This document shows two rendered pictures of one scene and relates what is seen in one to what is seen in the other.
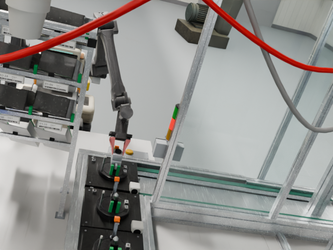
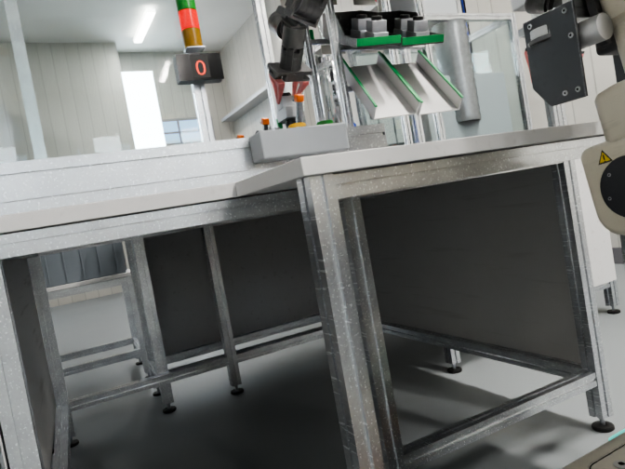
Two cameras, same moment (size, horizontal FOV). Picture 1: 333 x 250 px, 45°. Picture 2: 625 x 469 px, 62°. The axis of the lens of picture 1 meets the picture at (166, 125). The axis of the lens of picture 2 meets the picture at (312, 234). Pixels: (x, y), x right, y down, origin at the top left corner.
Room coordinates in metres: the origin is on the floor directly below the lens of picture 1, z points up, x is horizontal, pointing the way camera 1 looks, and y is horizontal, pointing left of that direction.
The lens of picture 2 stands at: (2.95, -0.09, 0.78)
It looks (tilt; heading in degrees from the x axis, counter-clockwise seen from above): 3 degrees down; 169
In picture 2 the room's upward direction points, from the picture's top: 10 degrees counter-clockwise
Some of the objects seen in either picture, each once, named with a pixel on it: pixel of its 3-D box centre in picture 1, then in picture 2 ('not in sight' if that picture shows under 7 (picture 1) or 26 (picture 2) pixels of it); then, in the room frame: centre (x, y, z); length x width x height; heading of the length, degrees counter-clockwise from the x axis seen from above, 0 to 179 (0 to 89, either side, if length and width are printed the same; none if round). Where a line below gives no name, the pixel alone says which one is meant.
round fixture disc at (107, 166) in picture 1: (113, 170); not in sight; (1.57, 0.18, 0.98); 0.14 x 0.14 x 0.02
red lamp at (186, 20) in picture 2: (176, 123); (189, 20); (1.50, -0.04, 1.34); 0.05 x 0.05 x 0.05
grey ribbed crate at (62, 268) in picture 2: not in sight; (64, 261); (-0.28, -0.92, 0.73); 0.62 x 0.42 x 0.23; 104
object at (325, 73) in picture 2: not in sight; (331, 85); (0.65, 0.57, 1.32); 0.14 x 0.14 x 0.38
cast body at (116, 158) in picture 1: (116, 157); (285, 107); (1.55, 0.17, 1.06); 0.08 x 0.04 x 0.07; 14
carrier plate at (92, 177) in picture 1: (112, 174); not in sight; (1.57, 0.18, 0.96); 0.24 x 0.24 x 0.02; 14
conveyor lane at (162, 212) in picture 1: (171, 195); not in sight; (1.61, -0.12, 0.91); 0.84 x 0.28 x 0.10; 104
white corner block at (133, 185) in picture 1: (134, 188); not in sight; (1.49, 0.06, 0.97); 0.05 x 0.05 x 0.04; 14
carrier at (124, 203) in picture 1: (114, 200); not in sight; (1.32, 0.11, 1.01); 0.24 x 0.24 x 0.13; 14
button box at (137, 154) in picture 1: (127, 157); (299, 142); (1.79, 0.14, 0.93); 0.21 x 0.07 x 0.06; 104
